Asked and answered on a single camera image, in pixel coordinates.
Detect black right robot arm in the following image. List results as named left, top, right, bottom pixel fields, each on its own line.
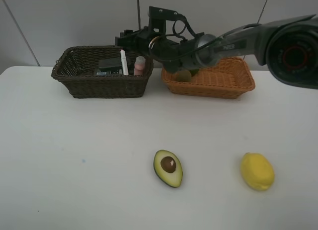
left=115, top=14, right=318, bottom=89

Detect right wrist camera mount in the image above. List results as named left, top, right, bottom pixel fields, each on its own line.
left=148, top=6, right=186, bottom=34

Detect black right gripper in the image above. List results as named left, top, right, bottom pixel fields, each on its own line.
left=115, top=30, right=199, bottom=73

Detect brown kiwi fruit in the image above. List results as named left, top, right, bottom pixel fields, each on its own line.
left=175, top=70, right=192, bottom=82

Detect dark green pump bottle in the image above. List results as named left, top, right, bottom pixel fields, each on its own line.
left=94, top=69, right=123, bottom=76

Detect dark brown wicker basket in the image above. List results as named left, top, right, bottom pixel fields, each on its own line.
left=51, top=45, right=154, bottom=99

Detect green lime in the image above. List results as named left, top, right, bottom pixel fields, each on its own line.
left=189, top=69, right=199, bottom=77

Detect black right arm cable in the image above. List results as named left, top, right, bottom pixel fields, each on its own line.
left=148, top=16, right=224, bottom=61

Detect yellow lemon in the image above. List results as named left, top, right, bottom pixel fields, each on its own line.
left=240, top=153, right=275, bottom=191

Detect white marker pink caps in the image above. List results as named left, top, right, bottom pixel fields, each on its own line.
left=120, top=50, right=129, bottom=76

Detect pink bottle white cap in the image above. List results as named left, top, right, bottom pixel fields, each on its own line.
left=134, top=56, right=146, bottom=76

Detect dark grey felt eraser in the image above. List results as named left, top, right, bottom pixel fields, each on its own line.
left=98, top=58, right=122, bottom=70

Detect halved avocado with pit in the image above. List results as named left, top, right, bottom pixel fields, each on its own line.
left=153, top=150, right=183, bottom=188

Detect orange wicker basket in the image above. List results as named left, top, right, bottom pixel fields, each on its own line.
left=161, top=57, right=255, bottom=99

